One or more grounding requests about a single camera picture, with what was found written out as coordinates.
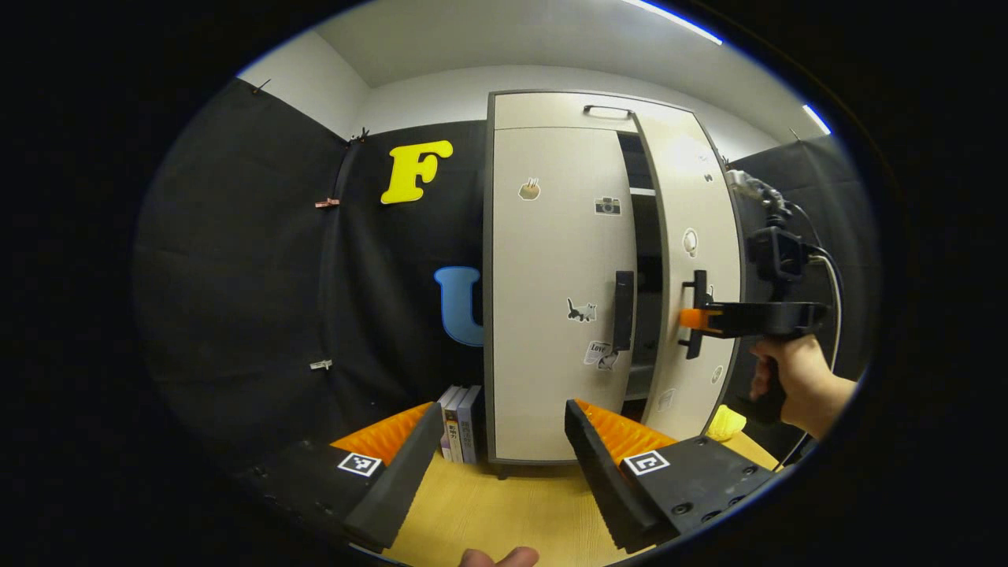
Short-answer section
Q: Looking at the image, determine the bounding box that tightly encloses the white door with camera sticker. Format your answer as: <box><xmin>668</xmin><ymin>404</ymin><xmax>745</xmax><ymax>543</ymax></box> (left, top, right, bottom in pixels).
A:
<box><xmin>488</xmin><ymin>126</ymin><xmax>640</xmax><ymax>464</ymax></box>

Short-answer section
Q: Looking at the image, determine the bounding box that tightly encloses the white book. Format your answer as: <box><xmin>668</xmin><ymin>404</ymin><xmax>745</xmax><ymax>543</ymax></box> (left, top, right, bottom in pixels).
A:
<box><xmin>437</xmin><ymin>384</ymin><xmax>459</xmax><ymax>461</ymax></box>

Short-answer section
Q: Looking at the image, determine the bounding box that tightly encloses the yellow lumpy object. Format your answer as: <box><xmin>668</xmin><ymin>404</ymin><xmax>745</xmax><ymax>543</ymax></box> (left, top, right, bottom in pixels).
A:
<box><xmin>705</xmin><ymin>404</ymin><xmax>747</xmax><ymax>442</ymax></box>

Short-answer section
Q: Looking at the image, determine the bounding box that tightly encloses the long ceiling light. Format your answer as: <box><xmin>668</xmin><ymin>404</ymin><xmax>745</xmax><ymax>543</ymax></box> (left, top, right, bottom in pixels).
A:
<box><xmin>622</xmin><ymin>0</ymin><xmax>724</xmax><ymax>46</ymax></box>

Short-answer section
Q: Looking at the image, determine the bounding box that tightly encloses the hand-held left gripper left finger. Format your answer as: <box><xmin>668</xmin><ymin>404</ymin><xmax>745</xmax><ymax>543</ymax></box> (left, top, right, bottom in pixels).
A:
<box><xmin>236</xmin><ymin>402</ymin><xmax>444</xmax><ymax>552</ymax></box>

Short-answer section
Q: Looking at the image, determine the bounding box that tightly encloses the white double-door shoe cabinet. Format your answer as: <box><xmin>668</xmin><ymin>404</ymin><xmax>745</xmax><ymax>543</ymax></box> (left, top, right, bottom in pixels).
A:
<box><xmin>482</xmin><ymin>89</ymin><xmax>745</xmax><ymax>480</ymax></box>

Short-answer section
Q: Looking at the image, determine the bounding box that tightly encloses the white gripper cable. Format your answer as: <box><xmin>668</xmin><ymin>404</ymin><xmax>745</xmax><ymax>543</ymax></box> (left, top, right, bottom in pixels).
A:
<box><xmin>776</xmin><ymin>203</ymin><xmax>843</xmax><ymax>473</ymax></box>

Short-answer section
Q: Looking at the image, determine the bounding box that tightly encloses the beige book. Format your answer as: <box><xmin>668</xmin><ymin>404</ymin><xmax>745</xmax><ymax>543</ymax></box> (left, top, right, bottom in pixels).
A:
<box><xmin>445</xmin><ymin>386</ymin><xmax>471</xmax><ymax>464</ymax></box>

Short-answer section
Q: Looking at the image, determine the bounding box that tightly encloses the grey book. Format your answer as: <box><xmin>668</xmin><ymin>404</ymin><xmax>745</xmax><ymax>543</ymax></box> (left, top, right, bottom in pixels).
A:
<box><xmin>458</xmin><ymin>384</ymin><xmax>483</xmax><ymax>464</ymax></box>

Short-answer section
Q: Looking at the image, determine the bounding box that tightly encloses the black backdrop cloth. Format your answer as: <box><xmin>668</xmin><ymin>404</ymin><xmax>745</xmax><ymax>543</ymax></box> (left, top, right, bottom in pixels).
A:
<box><xmin>134</xmin><ymin>77</ymin><xmax>875</xmax><ymax>473</ymax></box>

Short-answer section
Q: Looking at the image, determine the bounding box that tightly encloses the white cabinet drawer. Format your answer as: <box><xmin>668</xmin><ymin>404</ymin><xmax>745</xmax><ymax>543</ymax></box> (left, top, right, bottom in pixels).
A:
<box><xmin>492</xmin><ymin>92</ymin><xmax>639</xmax><ymax>133</ymax></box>

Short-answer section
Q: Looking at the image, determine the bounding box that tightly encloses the black door handle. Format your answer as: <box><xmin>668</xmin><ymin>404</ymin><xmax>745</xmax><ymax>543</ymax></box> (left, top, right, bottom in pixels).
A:
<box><xmin>613</xmin><ymin>270</ymin><xmax>636</xmax><ymax>353</ymax></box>
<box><xmin>679</xmin><ymin>269</ymin><xmax>710</xmax><ymax>361</ymax></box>

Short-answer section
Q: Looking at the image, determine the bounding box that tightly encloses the white door with headphones sticker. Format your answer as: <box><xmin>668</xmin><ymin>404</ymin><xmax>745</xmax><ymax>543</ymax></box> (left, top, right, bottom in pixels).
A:
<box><xmin>634</xmin><ymin>110</ymin><xmax>743</xmax><ymax>442</ymax></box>

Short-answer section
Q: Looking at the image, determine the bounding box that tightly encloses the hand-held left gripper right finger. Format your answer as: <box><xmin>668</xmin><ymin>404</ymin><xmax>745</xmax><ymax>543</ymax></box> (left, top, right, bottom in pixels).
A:
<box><xmin>564</xmin><ymin>398</ymin><xmax>780</xmax><ymax>554</ymax></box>

